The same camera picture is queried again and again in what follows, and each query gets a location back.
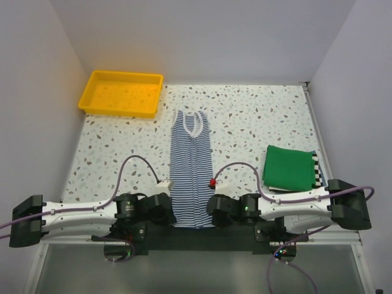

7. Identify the yellow plastic tray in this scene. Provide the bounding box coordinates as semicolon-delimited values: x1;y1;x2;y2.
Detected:
78;70;164;119

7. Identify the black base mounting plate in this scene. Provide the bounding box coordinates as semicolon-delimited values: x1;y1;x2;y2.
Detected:
91;218;297;255

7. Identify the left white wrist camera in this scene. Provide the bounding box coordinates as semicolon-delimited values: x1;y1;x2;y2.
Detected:
155;179;174;195

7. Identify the black white striped tank top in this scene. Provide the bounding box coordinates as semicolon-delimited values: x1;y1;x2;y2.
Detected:
268;154;325;193

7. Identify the blue striped tank top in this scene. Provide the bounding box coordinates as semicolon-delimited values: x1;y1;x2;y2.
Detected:
169;110;214;229

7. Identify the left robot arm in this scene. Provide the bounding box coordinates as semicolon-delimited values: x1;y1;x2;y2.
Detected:
9;193;176;248

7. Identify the green tank top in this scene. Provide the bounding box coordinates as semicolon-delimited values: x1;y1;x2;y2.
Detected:
262;145;315;192

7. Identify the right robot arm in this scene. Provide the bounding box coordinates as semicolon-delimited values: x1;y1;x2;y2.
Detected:
206;179;374;241

